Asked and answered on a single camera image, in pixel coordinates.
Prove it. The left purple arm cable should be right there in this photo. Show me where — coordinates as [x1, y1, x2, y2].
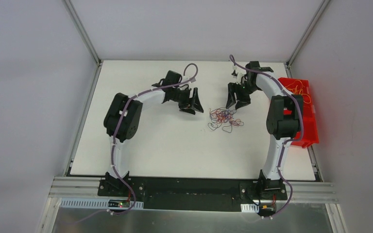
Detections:
[111, 63, 199, 216]

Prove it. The right controller board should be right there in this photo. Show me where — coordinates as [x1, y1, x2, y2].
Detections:
[257, 205, 276, 217]

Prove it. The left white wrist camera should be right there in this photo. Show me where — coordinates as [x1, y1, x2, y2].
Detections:
[180, 76, 196, 86]

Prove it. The red plastic bin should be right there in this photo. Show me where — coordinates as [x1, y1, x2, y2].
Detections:
[277, 77, 320, 149]

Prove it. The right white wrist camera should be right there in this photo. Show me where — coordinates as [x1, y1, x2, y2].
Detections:
[231, 69, 238, 81]

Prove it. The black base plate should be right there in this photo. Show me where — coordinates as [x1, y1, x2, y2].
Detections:
[98, 174, 288, 212]

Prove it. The aluminium frame rail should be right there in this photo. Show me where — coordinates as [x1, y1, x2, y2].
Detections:
[49, 177, 339, 204]

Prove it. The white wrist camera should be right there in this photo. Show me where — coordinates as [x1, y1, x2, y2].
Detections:
[180, 76, 196, 86]
[231, 69, 238, 81]

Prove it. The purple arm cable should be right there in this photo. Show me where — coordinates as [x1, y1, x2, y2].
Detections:
[111, 63, 199, 216]
[229, 54, 305, 220]

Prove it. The yellow cable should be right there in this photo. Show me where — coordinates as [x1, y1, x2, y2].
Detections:
[284, 80, 311, 104]

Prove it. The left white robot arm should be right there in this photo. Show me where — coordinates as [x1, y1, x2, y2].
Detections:
[103, 70, 204, 196]

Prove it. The left controller board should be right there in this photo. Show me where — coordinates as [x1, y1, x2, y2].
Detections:
[108, 200, 131, 209]

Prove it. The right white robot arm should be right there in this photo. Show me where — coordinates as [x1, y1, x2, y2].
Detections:
[226, 61, 304, 199]

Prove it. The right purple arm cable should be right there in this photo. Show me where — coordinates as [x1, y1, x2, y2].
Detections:
[229, 54, 305, 220]

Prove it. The controller board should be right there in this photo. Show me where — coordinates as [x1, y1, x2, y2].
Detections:
[108, 200, 131, 209]
[257, 205, 276, 217]

